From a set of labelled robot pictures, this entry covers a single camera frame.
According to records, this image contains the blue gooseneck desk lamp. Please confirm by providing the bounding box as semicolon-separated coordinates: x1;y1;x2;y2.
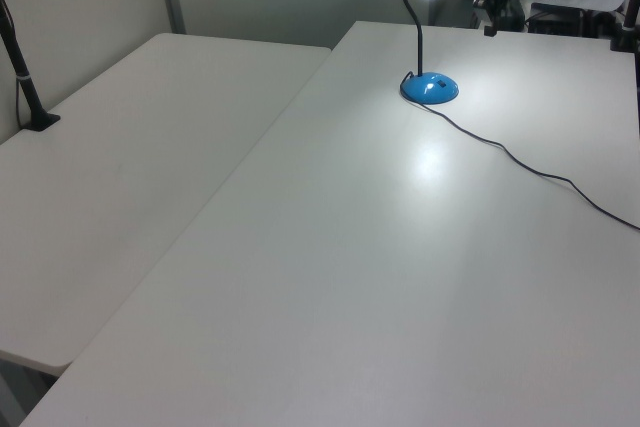
398;0;463;107

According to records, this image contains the black lamp power cable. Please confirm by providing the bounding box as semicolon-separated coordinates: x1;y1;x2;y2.
399;70;640;233

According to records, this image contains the black gooseneck camera stand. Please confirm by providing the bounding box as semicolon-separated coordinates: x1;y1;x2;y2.
0;0;62;133

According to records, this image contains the dark gooseneck stand with clamp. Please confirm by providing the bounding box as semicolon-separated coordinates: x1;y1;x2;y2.
608;0;640;53

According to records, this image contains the white side table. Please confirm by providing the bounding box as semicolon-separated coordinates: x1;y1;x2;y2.
0;32;334;369

